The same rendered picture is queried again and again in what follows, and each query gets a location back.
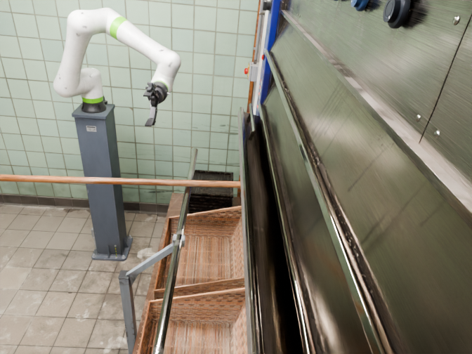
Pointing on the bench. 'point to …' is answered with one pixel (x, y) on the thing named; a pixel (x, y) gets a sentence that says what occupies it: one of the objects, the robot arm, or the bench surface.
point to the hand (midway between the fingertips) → (147, 110)
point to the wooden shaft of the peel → (119, 181)
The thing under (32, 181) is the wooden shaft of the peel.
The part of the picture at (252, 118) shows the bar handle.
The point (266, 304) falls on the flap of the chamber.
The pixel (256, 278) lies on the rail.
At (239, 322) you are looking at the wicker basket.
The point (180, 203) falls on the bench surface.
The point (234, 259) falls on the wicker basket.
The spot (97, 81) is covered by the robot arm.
